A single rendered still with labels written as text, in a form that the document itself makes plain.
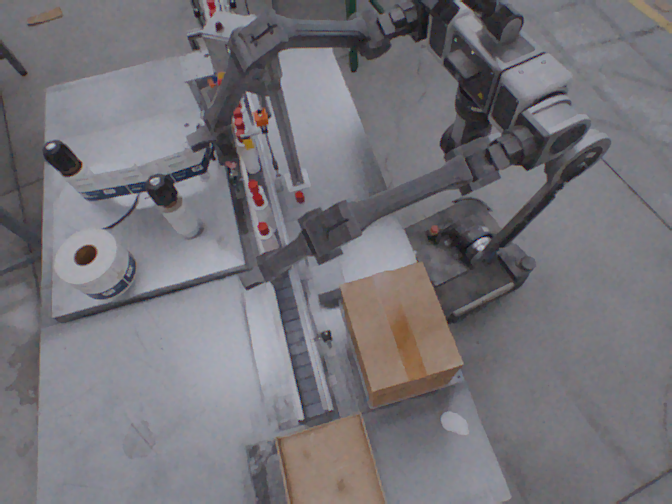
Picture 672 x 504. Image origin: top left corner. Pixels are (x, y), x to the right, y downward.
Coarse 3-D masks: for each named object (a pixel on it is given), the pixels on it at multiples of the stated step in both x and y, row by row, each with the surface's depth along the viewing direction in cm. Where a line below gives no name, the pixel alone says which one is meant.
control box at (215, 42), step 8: (216, 16) 125; (224, 16) 125; (232, 16) 125; (240, 16) 124; (208, 24) 124; (224, 24) 123; (232, 24) 123; (240, 24) 123; (208, 32) 122; (216, 32) 122; (224, 32) 122; (208, 40) 123; (216, 40) 122; (224, 40) 121; (208, 48) 126; (216, 48) 125; (224, 48) 124; (216, 56) 128; (224, 56) 127; (216, 64) 131; (224, 64) 130; (280, 64) 135; (224, 72) 132; (280, 72) 137; (264, 80) 130; (248, 88) 135; (256, 88) 134; (264, 88) 133
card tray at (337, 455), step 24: (312, 432) 136; (336, 432) 135; (360, 432) 135; (288, 456) 133; (312, 456) 133; (336, 456) 133; (360, 456) 132; (288, 480) 131; (312, 480) 130; (336, 480) 130; (360, 480) 129
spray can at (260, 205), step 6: (252, 198) 145; (258, 198) 144; (264, 198) 150; (252, 204) 149; (258, 204) 146; (264, 204) 148; (258, 210) 148; (264, 210) 148; (270, 210) 153; (258, 216) 152; (264, 216) 151; (270, 216) 154; (270, 222) 156; (276, 228) 162
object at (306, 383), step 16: (256, 176) 174; (288, 272) 155; (288, 288) 152; (288, 304) 150; (288, 320) 147; (288, 336) 145; (304, 336) 144; (304, 352) 142; (304, 368) 140; (304, 384) 138; (304, 400) 136; (320, 400) 136; (304, 416) 134
